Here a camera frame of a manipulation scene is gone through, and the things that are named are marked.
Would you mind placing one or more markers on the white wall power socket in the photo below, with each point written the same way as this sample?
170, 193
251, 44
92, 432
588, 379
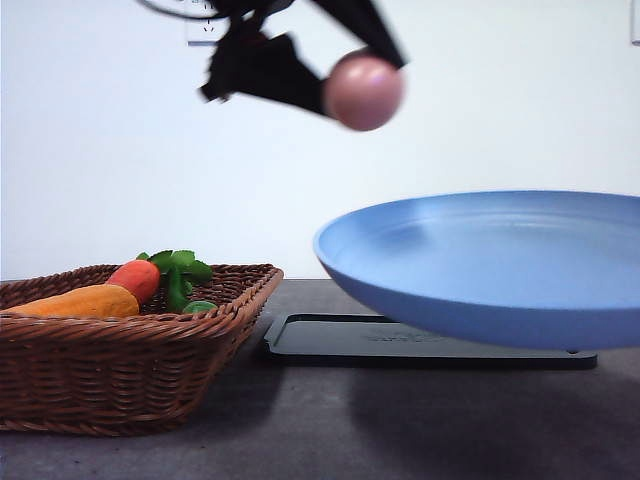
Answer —
205, 33

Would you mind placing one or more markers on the yellow-orange toy vegetable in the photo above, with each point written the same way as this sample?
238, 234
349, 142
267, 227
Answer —
99, 301

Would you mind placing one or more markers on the brown wicker basket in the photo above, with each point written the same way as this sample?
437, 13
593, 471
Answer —
140, 374

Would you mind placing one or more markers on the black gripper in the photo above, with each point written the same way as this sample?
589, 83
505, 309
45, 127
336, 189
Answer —
253, 64

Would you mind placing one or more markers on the small green toy lime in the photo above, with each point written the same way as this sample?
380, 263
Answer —
198, 306

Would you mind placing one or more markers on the brown egg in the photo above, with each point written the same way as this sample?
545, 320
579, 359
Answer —
365, 90

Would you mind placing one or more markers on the orange toy carrot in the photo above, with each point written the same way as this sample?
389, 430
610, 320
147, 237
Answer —
140, 275

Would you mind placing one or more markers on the green toy leafy vegetable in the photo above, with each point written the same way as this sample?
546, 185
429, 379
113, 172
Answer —
181, 267

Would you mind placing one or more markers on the blue round plate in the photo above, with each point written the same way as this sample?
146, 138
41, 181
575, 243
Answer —
542, 268

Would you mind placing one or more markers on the black rectangular tray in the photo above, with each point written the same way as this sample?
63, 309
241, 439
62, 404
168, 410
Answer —
363, 340

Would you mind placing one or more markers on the black cable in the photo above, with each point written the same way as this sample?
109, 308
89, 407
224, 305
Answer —
184, 16

